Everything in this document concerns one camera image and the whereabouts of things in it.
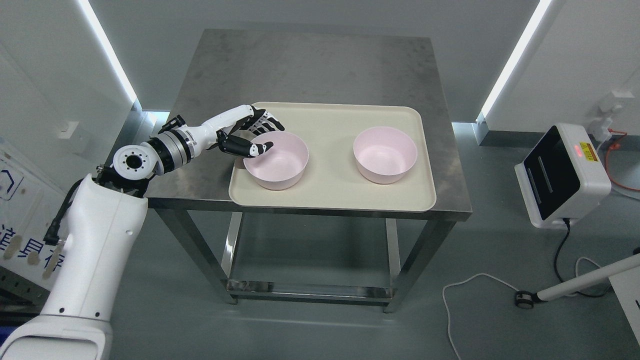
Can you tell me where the white stand leg with caster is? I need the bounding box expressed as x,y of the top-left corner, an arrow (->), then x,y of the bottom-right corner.
514,253 -> 640,310

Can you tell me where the white wall switch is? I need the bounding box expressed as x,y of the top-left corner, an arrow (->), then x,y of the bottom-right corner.
57,121 -> 82,141

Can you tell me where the black power cable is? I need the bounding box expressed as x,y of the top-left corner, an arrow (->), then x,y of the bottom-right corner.
552,218 -> 612,299

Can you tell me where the stainless steel table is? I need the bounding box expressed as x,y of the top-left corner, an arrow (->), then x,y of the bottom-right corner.
147,29 -> 473,313

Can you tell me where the orange cable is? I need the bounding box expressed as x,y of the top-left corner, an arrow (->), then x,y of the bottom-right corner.
604,130 -> 640,193

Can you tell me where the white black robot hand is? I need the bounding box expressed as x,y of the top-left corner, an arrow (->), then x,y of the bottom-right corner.
187,104 -> 285,158

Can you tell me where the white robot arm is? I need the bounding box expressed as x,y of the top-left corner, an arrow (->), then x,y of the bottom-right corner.
1,115 -> 217,360

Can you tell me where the beige plastic tray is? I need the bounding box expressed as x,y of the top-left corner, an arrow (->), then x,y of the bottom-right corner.
228,101 -> 437,213

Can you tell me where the white floor cable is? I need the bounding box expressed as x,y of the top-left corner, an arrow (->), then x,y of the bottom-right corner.
442,257 -> 603,360

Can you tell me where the white black box device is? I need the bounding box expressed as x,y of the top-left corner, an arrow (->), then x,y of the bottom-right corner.
514,123 -> 611,229

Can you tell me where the pink bowl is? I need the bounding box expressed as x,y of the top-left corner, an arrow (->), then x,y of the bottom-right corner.
352,126 -> 418,185
243,131 -> 310,191

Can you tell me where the white wall socket plug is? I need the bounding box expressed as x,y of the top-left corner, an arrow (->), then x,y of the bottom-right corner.
587,89 -> 635,144

